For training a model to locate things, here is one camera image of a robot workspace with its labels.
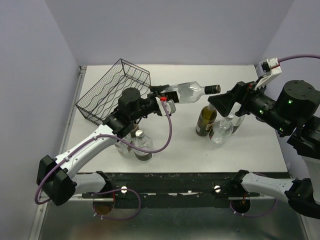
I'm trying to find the black wire wine rack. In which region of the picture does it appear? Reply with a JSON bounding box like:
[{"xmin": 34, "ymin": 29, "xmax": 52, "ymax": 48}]
[{"xmin": 75, "ymin": 58, "xmax": 151, "ymax": 126}]

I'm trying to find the tall clear frosted bottle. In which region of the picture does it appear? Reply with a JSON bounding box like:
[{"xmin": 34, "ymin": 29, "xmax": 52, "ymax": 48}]
[{"xmin": 230, "ymin": 110, "xmax": 246, "ymax": 134}]

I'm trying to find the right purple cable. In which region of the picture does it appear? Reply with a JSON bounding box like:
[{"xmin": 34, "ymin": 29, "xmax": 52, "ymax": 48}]
[{"xmin": 278, "ymin": 53, "xmax": 320, "ymax": 63}]

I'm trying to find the olive green wine bottle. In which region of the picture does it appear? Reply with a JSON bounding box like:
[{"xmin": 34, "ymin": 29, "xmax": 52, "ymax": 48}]
[{"xmin": 129, "ymin": 120, "xmax": 140, "ymax": 138}]

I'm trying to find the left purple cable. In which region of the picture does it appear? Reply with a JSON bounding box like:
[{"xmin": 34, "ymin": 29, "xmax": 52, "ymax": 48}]
[{"xmin": 34, "ymin": 101, "xmax": 174, "ymax": 205}]

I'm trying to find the clear square bottle black label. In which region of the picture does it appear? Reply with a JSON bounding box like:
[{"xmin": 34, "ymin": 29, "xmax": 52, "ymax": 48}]
[{"xmin": 162, "ymin": 81, "xmax": 221, "ymax": 104}]

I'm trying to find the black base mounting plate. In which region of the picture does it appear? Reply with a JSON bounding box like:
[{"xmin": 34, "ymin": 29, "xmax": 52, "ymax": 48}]
[{"xmin": 74, "ymin": 171, "xmax": 293, "ymax": 210}]

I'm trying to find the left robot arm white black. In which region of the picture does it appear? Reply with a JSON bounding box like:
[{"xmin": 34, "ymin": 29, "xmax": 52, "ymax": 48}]
[{"xmin": 34, "ymin": 85, "xmax": 176, "ymax": 206}]

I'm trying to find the square clear bottle dark cap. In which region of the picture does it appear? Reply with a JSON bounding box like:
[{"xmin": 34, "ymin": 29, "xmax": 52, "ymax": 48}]
[{"xmin": 114, "ymin": 134, "xmax": 133, "ymax": 159}]

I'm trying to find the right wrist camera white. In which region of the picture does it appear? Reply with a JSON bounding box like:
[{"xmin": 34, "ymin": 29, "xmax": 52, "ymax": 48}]
[{"xmin": 254, "ymin": 57, "xmax": 282, "ymax": 90}]

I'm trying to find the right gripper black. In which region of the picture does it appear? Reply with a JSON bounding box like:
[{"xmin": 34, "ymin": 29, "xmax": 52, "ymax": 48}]
[{"xmin": 207, "ymin": 75, "xmax": 292, "ymax": 134}]

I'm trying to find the purple cable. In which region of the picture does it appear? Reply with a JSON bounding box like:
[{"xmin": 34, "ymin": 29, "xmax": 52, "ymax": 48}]
[
  {"xmin": 34, "ymin": 101, "xmax": 174, "ymax": 205},
  {"xmin": 278, "ymin": 53, "xmax": 320, "ymax": 63}
]

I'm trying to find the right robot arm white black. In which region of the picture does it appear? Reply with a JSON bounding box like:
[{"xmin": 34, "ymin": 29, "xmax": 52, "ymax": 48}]
[{"xmin": 208, "ymin": 80, "xmax": 320, "ymax": 219}]

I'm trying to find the round clear flask bottle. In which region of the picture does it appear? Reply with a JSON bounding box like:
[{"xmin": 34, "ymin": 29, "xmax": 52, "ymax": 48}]
[{"xmin": 208, "ymin": 114, "xmax": 234, "ymax": 146}]

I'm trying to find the round clear bottle silver cap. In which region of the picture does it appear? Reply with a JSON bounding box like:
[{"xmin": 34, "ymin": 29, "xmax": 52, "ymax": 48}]
[{"xmin": 133, "ymin": 130, "xmax": 153, "ymax": 162}]

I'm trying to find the green open wine bottle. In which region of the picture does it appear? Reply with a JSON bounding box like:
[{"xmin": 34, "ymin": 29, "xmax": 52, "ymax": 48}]
[{"xmin": 195, "ymin": 104, "xmax": 217, "ymax": 137}]

